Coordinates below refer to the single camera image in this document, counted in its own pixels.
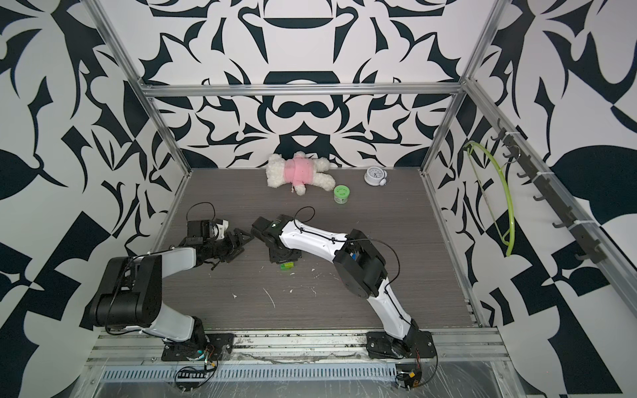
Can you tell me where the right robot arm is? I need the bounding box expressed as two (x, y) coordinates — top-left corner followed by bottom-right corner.
(251, 215), (419, 357)

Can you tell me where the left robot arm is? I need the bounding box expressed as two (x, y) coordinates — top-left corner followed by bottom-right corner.
(88, 228), (254, 358)

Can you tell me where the white teddy bear pink shirt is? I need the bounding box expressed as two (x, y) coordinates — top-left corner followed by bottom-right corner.
(265, 152), (336, 196)

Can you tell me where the green lidded jar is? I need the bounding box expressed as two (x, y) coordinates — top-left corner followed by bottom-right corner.
(333, 185), (350, 205)

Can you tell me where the white alarm clock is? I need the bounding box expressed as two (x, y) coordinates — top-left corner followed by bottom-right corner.
(364, 167), (388, 187)

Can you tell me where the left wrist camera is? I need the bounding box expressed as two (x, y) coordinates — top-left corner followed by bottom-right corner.
(187, 219), (229, 240)

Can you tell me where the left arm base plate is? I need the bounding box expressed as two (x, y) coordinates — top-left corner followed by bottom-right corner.
(161, 333), (235, 363)

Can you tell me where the aluminium frame rail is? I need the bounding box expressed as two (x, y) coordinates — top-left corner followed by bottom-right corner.
(141, 82), (460, 98)

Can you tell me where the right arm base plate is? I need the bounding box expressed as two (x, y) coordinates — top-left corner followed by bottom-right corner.
(366, 330), (437, 359)

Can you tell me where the black wall hook rail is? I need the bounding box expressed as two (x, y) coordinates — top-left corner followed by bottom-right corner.
(495, 119), (609, 265)

